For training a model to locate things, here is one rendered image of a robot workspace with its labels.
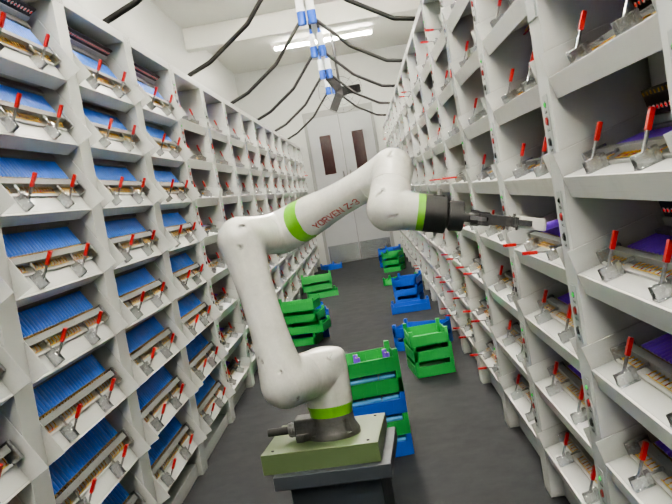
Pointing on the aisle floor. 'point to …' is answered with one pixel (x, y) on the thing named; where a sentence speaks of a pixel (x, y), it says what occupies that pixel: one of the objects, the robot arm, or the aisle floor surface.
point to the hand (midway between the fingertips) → (530, 223)
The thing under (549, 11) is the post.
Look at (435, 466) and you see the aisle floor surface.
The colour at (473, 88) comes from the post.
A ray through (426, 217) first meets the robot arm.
